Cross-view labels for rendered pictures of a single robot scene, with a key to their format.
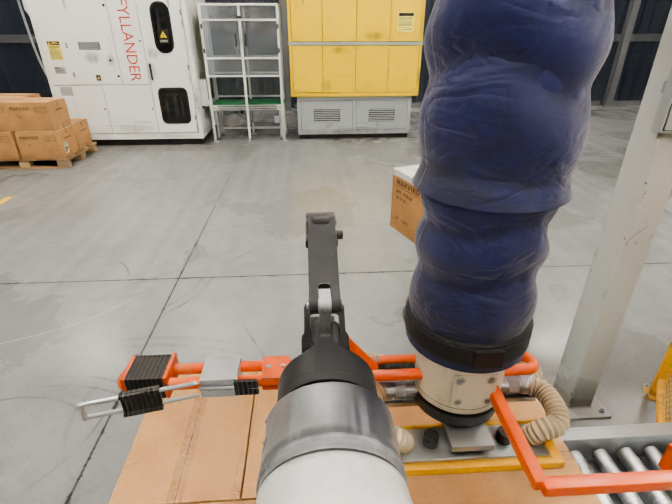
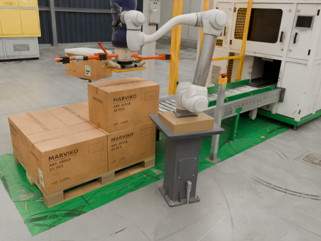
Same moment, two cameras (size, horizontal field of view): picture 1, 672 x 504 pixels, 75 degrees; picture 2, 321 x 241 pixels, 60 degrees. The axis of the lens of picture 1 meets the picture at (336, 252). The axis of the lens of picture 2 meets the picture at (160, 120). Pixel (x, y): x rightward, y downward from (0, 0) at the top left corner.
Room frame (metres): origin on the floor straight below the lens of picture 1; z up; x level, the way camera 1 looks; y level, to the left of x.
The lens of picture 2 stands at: (-1.72, 1.13, 1.62)
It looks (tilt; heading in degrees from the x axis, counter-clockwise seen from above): 21 degrees down; 322
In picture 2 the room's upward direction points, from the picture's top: 3 degrees clockwise
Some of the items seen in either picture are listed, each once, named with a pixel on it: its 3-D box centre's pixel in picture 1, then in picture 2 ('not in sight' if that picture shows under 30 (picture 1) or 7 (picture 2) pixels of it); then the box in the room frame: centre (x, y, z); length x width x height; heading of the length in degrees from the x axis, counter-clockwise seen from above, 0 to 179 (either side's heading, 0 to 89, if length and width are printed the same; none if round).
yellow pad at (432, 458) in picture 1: (466, 441); (129, 67); (0.57, -0.25, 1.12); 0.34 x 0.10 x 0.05; 93
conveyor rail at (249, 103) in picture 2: not in sight; (235, 107); (0.44, -1.79, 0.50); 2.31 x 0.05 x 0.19; 94
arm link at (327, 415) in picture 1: (330, 454); (126, 17); (0.19, 0.00, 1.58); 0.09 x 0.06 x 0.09; 93
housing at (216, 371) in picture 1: (222, 376); (78, 59); (0.64, 0.22, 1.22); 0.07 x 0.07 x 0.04; 3
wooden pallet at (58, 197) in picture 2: not in sight; (84, 158); (0.94, 0.10, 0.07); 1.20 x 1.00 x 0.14; 94
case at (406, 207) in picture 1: (444, 208); (89, 63); (2.50, -0.67, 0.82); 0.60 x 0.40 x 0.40; 24
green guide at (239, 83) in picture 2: not in sight; (217, 86); (1.05, -2.11, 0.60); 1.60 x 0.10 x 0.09; 94
